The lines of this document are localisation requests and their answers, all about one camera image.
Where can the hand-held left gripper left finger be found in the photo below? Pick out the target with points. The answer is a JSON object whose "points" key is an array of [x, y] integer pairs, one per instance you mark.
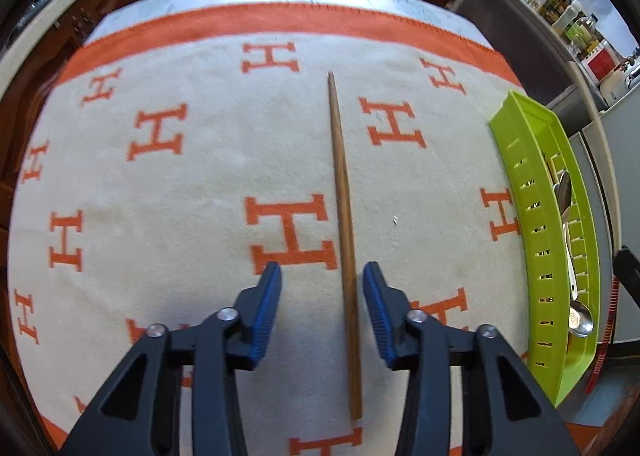
{"points": [[265, 311]]}

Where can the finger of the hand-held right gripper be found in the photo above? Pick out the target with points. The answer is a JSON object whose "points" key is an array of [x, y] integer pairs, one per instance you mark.
{"points": [[629, 276]]}

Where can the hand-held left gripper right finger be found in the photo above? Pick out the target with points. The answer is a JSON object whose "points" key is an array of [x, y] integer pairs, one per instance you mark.
{"points": [[377, 311]]}

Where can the red patterned chopstick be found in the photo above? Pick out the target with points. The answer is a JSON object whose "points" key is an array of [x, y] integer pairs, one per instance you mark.
{"points": [[606, 331]]}

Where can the small metal spoon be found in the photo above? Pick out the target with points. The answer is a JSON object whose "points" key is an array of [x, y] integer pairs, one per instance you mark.
{"points": [[580, 323]]}

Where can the brown wooden chopstick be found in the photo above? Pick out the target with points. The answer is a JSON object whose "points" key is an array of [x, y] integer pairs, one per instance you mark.
{"points": [[345, 236]]}

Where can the large metal spoon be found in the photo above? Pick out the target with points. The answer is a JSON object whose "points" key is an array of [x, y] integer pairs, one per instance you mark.
{"points": [[564, 193]]}

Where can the green plastic tray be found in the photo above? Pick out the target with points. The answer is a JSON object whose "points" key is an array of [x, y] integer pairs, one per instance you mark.
{"points": [[530, 216]]}

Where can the orange patterned blanket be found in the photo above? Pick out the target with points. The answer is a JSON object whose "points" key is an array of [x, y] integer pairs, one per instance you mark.
{"points": [[175, 216]]}

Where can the white container red label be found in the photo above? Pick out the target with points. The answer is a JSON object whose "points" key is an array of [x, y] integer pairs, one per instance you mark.
{"points": [[602, 63]]}

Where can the clear bottle green label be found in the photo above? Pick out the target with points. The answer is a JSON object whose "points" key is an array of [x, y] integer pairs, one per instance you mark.
{"points": [[584, 35]]}

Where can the white plastic bottle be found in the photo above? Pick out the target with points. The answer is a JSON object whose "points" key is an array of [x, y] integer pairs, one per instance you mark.
{"points": [[567, 20]]}

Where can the grey storage cabinet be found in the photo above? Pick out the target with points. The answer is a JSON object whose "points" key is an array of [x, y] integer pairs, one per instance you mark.
{"points": [[500, 5]]}

